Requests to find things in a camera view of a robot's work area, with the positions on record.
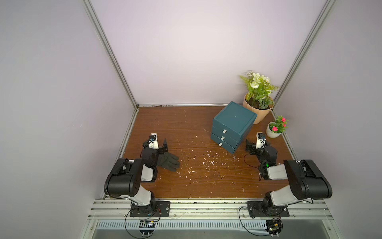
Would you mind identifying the teal three-drawer cabinet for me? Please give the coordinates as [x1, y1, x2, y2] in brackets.
[210, 101, 257, 154]

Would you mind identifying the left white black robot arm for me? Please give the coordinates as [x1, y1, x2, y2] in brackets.
[104, 141, 168, 210]

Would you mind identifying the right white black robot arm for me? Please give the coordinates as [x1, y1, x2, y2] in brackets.
[245, 139, 333, 212]

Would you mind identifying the black green work glove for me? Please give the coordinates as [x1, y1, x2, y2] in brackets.
[157, 152, 180, 172]

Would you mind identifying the small pink-flower potted plant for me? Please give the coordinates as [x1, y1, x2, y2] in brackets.
[266, 116, 289, 138]

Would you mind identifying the large white-flower potted plant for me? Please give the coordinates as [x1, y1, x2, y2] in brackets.
[239, 71, 279, 124]

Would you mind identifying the left electronics board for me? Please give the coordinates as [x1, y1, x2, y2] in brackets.
[138, 220, 157, 238]

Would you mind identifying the electronics board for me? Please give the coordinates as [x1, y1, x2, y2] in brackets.
[266, 218, 283, 237]
[138, 220, 157, 238]

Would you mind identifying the right electronics board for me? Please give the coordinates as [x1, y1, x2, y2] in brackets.
[266, 218, 283, 237]

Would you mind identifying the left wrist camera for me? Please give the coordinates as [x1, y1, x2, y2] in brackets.
[148, 133, 159, 150]

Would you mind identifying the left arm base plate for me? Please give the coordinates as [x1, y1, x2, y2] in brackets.
[129, 201, 171, 218]

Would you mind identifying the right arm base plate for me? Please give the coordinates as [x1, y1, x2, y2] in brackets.
[247, 201, 290, 219]

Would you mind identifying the aluminium front rail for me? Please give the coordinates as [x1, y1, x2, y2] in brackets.
[87, 198, 333, 220]

